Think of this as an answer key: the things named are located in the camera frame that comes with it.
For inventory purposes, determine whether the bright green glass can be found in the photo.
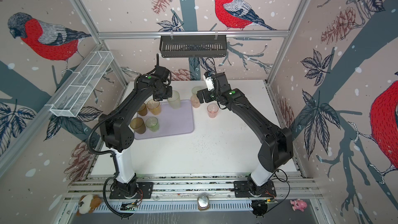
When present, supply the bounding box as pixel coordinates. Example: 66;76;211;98
145;117;160;132

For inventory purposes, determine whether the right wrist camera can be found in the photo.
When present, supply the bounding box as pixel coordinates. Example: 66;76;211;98
203;71;215;91

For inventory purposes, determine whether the brown textured glass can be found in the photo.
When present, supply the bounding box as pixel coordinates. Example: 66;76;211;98
130;117;146;134
137;103;148;116

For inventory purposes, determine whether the pink glass front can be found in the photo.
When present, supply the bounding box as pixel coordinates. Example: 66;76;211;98
207;104;219;118

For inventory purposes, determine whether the pink plush toy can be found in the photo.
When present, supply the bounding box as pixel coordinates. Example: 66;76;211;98
290;199;307;212

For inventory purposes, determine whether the pink glass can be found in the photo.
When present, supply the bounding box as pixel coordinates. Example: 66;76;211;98
207;104;219;118
190;95;201;108

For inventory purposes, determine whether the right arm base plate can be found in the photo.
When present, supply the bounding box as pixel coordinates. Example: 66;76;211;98
232;180;276;198

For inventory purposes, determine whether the horizontal aluminium bar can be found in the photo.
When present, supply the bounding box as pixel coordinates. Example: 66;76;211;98
97;30;291;40

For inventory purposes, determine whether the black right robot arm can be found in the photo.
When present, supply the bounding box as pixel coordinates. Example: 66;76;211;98
197;72;293;197

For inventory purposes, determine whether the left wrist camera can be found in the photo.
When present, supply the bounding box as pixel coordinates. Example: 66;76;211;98
154;54;172;86

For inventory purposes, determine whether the pale green far glass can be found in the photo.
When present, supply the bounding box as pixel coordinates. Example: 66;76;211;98
191;86;203;95

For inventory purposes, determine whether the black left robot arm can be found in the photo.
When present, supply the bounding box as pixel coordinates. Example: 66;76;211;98
99;72;172;197

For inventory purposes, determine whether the lilac plastic tray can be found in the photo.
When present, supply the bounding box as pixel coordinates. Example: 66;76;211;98
135;100;194;140

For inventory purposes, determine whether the plush guinea pig toy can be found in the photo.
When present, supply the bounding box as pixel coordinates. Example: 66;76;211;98
76;194;102;216

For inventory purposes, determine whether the black hanging wire basket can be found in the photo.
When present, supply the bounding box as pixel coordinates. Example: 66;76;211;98
159;35;227;58

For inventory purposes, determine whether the amber yellow glass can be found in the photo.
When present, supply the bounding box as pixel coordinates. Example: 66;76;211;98
146;100;161;115

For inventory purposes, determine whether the black corrugated cable hose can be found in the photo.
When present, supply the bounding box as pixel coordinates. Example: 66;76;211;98
86;118;125;218

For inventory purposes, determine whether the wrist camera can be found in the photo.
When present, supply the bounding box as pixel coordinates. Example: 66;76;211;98
203;71;215;91
154;54;172;86

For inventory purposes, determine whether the white wire mesh shelf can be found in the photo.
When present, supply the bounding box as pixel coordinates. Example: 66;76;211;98
50;51;114;117

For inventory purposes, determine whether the silver round object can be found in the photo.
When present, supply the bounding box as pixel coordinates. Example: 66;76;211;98
197;194;210;211

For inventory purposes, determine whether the pale green large glass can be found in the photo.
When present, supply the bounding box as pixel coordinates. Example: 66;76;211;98
167;90;180;110

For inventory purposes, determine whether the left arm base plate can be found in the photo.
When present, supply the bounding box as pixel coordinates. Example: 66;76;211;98
109;181;154;200

